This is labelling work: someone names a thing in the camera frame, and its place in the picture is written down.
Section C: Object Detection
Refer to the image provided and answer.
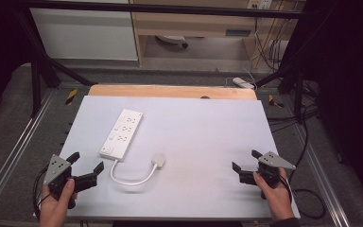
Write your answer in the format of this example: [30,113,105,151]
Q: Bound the bundle of hanging cables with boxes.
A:
[251,9,294,72]

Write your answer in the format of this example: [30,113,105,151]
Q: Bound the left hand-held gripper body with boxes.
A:
[43,153,97,210]

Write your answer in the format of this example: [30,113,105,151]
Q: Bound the black frame stand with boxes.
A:
[12,9,98,118]
[254,18,316,125]

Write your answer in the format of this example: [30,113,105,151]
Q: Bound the white power strip on floor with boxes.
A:
[232,77,255,90]

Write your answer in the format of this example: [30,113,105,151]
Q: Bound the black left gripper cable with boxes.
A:
[32,165,53,220]

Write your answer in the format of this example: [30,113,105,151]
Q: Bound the black frame crossbar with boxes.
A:
[15,0,316,20]

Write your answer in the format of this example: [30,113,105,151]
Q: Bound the white plug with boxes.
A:
[151,153,167,168]

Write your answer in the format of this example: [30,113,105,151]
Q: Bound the white power strip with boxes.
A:
[232,77,255,90]
[98,108,145,163]

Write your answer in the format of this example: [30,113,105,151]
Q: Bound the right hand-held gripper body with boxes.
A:
[239,150,297,201]

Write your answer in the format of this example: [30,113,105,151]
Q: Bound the light wooden desk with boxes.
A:
[129,0,306,66]

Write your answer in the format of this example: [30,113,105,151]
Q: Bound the light grey table mat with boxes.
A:
[59,96,301,220]

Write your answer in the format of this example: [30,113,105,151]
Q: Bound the white power strip cable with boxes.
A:
[109,159,159,187]

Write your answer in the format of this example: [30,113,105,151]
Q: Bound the white wall socket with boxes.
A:
[246,0,273,10]

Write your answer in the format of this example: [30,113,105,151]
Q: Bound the person's right hand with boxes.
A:
[252,167,296,222]

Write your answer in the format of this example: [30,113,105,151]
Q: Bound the wooden table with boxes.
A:
[87,83,258,101]

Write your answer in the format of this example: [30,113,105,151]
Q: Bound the yellow black tape marker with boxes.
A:
[268,94,285,109]
[64,88,79,106]

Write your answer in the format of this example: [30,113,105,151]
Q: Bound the office chair base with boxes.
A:
[155,34,190,49]

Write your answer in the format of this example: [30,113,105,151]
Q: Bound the black floor cable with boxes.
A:
[267,103,320,184]

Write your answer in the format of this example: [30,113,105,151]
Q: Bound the aluminium rail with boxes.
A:
[0,88,58,216]
[287,121,352,227]

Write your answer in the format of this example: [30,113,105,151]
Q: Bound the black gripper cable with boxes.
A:
[32,165,53,220]
[284,175,327,220]

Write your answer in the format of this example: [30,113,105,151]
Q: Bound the person's left hand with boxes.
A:
[39,178,77,227]

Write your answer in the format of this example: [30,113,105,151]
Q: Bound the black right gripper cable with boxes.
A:
[284,175,327,220]

